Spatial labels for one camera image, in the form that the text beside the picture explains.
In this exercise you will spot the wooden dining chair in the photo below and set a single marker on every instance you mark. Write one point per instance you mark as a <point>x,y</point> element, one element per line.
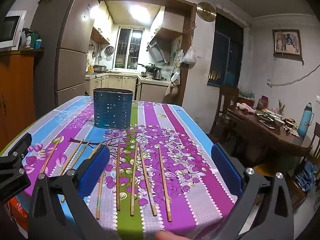
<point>228,96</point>

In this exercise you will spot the kitchen counter cabinets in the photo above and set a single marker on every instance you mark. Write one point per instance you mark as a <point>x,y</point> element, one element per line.
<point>144,89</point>

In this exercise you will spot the orange wooden cabinet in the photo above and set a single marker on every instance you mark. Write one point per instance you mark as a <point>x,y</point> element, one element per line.
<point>17,93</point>

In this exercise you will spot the blue cloth on chair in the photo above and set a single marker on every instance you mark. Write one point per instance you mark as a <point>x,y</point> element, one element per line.
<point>304,175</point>

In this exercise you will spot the framed elephant picture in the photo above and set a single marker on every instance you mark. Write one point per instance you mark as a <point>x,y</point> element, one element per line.
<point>287,44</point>

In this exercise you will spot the kitchen window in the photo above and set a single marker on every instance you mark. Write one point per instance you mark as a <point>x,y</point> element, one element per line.
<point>127,48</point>

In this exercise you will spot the dark window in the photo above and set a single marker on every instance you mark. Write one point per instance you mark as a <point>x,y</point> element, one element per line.
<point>227,53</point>

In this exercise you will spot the dark wooden dining table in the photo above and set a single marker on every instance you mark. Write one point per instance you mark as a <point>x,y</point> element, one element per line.
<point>263,144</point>

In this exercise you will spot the black wok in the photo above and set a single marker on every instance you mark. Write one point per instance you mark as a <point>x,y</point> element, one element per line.
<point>151,68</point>

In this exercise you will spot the wooden chopstick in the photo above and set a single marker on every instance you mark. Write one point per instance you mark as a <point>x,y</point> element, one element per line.
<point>74,162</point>
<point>166,196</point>
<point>132,199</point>
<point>50,155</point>
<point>118,178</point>
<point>94,201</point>
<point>148,188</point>
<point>70,158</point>

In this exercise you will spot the person's thumb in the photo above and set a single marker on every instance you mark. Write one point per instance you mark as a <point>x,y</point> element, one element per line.
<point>167,235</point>

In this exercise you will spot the white plastic bag hanging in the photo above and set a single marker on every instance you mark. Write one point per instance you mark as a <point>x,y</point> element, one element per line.
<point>190,56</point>

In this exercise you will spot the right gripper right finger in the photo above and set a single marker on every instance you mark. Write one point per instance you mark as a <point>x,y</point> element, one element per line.
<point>274,218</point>

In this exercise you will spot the white microwave oven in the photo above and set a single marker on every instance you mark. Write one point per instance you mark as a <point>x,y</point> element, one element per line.
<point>11,30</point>

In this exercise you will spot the gold round wall clock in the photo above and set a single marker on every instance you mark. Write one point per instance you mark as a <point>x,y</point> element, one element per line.
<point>206,11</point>

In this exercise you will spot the floral striped tablecloth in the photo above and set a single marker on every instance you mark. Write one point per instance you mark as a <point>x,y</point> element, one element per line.
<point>199,198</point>

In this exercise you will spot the blue perforated utensil holder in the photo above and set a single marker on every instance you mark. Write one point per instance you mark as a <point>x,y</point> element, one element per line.
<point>112,108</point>

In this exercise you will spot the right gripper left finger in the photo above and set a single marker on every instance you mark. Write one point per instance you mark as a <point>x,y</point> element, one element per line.
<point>57,208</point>

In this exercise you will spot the pink cloth on table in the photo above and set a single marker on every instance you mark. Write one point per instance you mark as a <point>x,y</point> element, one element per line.
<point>244,107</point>

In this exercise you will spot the teal thermos bottle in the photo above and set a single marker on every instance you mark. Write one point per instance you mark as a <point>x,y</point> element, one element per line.
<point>306,120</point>

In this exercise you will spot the steel range hood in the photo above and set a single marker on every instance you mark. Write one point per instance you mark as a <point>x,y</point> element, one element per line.
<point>159,49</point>

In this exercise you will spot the grey refrigerator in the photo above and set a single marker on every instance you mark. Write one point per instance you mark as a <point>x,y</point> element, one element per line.
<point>65,28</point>

